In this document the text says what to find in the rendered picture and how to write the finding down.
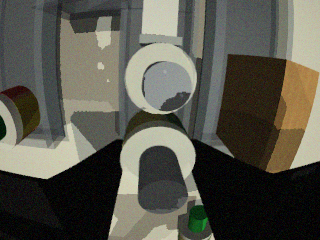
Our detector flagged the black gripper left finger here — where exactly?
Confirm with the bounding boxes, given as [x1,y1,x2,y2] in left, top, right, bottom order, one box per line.
[0,139,123,240]

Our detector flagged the brown cardboard box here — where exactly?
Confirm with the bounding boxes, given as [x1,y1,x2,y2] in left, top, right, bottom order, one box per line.
[216,53,320,173]

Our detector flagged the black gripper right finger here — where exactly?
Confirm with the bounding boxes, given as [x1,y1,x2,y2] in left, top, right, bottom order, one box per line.
[191,139,320,240]

